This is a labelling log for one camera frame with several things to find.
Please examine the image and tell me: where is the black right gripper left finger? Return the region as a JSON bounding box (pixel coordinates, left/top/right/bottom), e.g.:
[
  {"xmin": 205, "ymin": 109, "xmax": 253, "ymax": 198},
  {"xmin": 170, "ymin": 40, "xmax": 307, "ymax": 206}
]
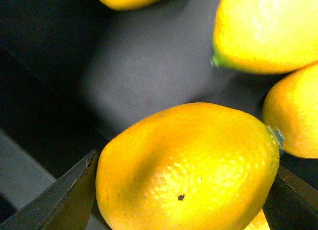
[{"xmin": 0, "ymin": 150, "xmax": 97, "ymax": 230}]

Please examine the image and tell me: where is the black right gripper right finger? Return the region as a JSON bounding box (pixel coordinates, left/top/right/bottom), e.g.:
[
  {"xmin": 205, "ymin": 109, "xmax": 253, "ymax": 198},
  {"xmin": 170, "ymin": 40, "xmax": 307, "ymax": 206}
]
[{"xmin": 263, "ymin": 166, "xmax": 318, "ymax": 230}]

